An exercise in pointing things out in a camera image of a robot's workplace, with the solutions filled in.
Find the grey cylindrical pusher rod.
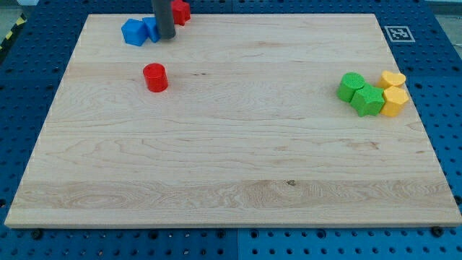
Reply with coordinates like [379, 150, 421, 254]
[151, 0, 176, 40]

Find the red star block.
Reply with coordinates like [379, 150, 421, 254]
[171, 0, 191, 26]

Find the green star block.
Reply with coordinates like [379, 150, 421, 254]
[350, 83, 385, 117]

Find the blue block behind rod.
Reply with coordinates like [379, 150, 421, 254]
[142, 17, 160, 43]

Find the blue cube block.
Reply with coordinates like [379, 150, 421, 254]
[121, 19, 148, 46]

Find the red cylinder block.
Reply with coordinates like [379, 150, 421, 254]
[143, 63, 168, 92]

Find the wooden board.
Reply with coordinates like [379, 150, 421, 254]
[5, 14, 461, 229]

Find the green cylinder block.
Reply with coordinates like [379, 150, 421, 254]
[336, 72, 365, 103]

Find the white fiducial marker tag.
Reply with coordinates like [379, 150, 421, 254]
[384, 25, 415, 43]

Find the yellow heart block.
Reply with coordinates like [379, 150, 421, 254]
[376, 71, 406, 89]

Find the yellow hexagon block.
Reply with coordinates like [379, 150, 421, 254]
[380, 87, 409, 117]

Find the black screw front left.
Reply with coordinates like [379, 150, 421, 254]
[30, 229, 43, 241]

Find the black screw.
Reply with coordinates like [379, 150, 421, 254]
[30, 229, 43, 241]
[431, 226, 445, 238]

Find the black screw front right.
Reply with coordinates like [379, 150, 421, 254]
[431, 226, 445, 238]

